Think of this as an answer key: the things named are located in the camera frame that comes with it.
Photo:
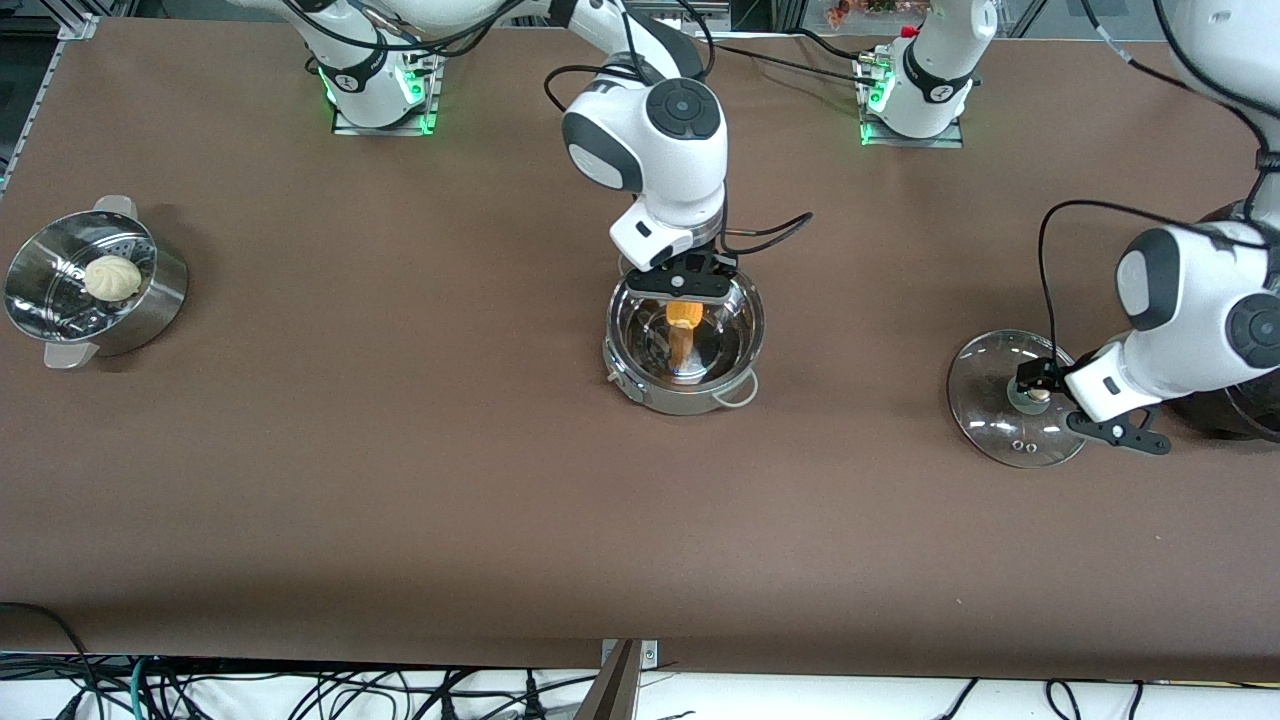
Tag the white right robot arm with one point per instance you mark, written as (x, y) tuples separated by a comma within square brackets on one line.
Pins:
[(660, 170)]

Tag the aluminium frame extrusion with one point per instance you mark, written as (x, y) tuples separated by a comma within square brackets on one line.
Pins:
[(78, 25)]

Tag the white steamed bun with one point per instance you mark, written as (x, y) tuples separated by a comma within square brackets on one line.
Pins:
[(112, 280)]

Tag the steel steamer pot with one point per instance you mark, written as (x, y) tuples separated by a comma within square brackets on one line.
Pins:
[(150, 310)]

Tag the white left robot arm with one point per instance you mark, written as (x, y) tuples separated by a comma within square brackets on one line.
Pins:
[(1190, 300)]

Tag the yellow corn cob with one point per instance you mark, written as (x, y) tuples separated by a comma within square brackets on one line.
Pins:
[(683, 320)]

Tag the grey steel pot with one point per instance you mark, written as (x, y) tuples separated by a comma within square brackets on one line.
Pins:
[(690, 403)]

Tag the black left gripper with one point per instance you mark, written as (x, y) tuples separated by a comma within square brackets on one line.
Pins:
[(1040, 375)]

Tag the brown table mat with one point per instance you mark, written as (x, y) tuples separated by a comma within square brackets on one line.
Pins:
[(640, 520)]

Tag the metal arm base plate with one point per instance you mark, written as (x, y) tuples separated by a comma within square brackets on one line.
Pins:
[(400, 130), (915, 142)]

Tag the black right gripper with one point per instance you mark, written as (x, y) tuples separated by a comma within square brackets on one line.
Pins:
[(695, 261)]

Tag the small metal bracket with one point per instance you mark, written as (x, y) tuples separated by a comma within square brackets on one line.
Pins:
[(650, 655)]

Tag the brown metal bar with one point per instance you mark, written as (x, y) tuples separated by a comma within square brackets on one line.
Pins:
[(612, 690)]

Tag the black rice cooker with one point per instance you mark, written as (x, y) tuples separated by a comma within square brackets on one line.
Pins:
[(1240, 415)]

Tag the glass pot lid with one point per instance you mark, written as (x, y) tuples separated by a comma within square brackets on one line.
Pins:
[(985, 400)]

